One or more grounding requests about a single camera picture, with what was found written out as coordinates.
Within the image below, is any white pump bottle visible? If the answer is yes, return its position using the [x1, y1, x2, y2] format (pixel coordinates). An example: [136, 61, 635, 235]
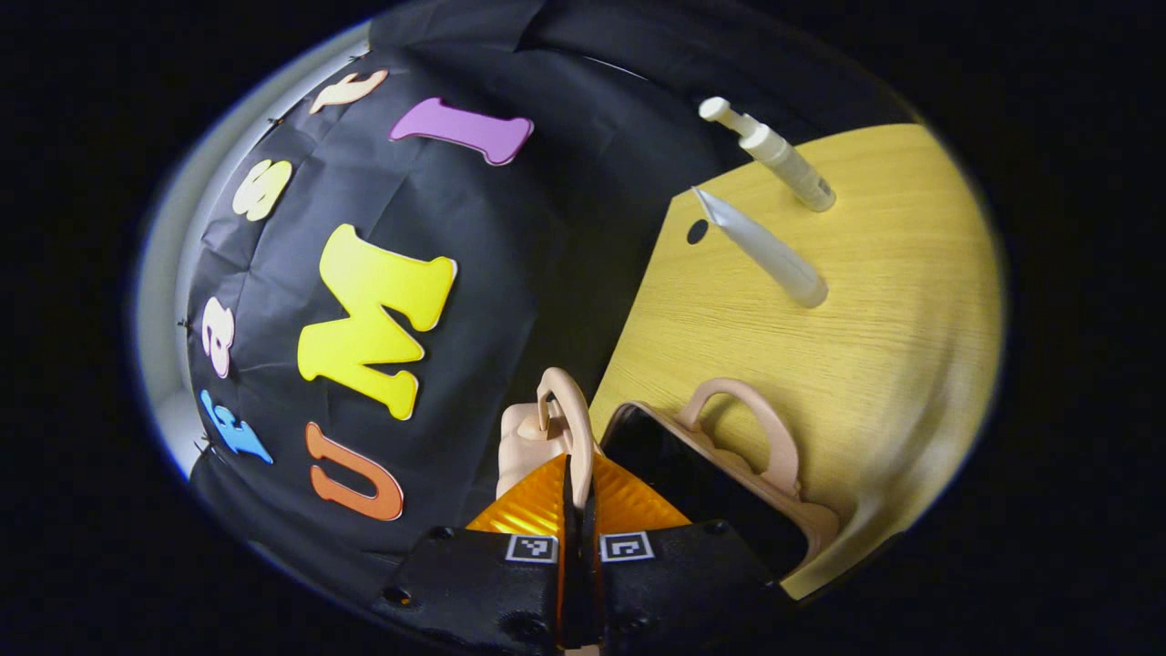
[699, 97, 837, 213]

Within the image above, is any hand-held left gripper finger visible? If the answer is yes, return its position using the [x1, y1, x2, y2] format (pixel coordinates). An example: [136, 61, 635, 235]
[581, 454, 795, 656]
[387, 454, 579, 656]

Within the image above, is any white squeeze tube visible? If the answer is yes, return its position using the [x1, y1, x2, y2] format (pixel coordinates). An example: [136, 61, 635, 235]
[690, 187, 830, 309]

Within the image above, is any pink suitcase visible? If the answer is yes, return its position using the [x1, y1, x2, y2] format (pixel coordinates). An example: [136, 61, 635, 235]
[496, 367, 841, 584]

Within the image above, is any black backdrop cloth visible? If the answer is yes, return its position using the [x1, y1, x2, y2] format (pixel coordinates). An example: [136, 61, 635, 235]
[178, 0, 921, 593]

